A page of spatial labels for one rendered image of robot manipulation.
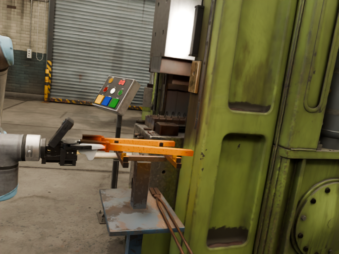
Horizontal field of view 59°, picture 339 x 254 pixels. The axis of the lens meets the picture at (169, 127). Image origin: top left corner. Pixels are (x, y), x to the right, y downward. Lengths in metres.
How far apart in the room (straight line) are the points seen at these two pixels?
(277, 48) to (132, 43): 8.26
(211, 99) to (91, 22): 8.53
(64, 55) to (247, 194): 8.59
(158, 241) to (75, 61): 8.29
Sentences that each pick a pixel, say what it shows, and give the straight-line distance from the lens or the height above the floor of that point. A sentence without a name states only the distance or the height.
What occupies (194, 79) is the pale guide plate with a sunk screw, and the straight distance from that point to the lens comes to 1.61.
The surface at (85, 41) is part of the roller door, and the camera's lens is 9.80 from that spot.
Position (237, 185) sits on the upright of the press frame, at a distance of 1.77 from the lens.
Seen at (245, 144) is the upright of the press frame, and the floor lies 0.94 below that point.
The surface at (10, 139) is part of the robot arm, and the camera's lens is 1.08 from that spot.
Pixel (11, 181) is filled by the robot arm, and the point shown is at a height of 0.86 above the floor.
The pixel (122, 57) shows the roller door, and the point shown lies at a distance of 9.72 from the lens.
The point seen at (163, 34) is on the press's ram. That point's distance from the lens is 1.82.
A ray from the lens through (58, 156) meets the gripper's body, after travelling 1.10.
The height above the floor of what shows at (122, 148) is 0.98.
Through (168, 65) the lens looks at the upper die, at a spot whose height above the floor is 1.32.
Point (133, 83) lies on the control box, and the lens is 2.27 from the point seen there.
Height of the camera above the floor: 1.26
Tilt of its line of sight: 10 degrees down
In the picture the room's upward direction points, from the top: 7 degrees clockwise
